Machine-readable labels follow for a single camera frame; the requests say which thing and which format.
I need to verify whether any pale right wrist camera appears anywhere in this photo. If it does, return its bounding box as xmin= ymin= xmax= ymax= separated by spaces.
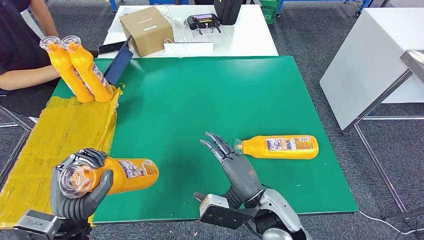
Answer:
xmin=198 ymin=193 xmax=259 ymax=231

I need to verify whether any grey metal desk frame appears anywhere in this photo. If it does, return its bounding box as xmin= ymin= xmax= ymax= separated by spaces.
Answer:
xmin=353 ymin=114 xmax=424 ymax=213

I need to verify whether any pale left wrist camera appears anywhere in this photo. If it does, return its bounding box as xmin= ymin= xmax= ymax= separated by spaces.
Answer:
xmin=13 ymin=209 xmax=63 ymax=240

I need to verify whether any black handheld controller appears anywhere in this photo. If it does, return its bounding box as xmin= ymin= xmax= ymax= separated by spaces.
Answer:
xmin=186 ymin=13 xmax=222 ymax=35

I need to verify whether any brown cardboard box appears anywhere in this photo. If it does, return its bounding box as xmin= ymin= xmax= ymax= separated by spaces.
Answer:
xmin=119 ymin=6 xmax=175 ymax=58

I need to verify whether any yellow taped sheet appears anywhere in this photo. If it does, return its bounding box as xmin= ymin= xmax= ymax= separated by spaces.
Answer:
xmin=0 ymin=84 xmax=124 ymax=230

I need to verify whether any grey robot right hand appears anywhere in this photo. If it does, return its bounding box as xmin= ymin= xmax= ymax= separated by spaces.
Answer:
xmin=199 ymin=131 xmax=265 ymax=210

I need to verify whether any thin white cable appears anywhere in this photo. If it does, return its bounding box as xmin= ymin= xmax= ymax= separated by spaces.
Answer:
xmin=163 ymin=37 xmax=192 ymax=59

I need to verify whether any person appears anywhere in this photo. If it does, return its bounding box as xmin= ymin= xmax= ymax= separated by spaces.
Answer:
xmin=0 ymin=0 xmax=100 ymax=119

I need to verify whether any green table mat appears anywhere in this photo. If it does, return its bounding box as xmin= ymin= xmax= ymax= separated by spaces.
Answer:
xmin=51 ymin=55 xmax=359 ymax=223

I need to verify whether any black smartphone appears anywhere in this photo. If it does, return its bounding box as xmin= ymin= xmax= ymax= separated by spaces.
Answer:
xmin=97 ymin=41 xmax=128 ymax=56

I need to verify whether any green plastic crate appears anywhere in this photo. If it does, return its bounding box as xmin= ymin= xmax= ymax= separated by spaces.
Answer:
xmin=258 ymin=0 xmax=280 ymax=25

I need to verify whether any white table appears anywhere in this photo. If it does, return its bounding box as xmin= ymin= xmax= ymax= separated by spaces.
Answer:
xmin=97 ymin=4 xmax=280 ymax=60

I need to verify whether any steel table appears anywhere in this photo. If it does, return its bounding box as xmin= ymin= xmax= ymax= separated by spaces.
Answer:
xmin=400 ymin=49 xmax=424 ymax=84

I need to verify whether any white floor cable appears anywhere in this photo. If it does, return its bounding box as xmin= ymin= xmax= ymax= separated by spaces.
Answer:
xmin=359 ymin=210 xmax=424 ymax=235

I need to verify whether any black bag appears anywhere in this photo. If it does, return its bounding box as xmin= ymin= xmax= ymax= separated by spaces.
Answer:
xmin=213 ymin=0 xmax=244 ymax=26

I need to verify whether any orange bottle with clear cap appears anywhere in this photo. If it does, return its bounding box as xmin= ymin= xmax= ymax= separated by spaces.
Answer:
xmin=61 ymin=35 xmax=116 ymax=104
xmin=39 ymin=35 xmax=96 ymax=104
xmin=58 ymin=158 xmax=160 ymax=200
xmin=233 ymin=134 xmax=320 ymax=161

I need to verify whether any white tilted desk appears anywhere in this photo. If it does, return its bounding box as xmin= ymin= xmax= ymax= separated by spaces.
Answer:
xmin=319 ymin=7 xmax=424 ymax=133

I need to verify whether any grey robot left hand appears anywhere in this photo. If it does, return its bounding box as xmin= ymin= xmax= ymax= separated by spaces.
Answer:
xmin=49 ymin=148 xmax=115 ymax=222

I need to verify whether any dark blue tablet case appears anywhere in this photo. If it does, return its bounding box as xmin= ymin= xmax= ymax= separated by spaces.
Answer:
xmin=103 ymin=35 xmax=134 ymax=86

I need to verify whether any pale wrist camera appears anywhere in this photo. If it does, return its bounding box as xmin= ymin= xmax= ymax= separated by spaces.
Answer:
xmin=198 ymin=193 xmax=259 ymax=231
xmin=13 ymin=209 xmax=63 ymax=240

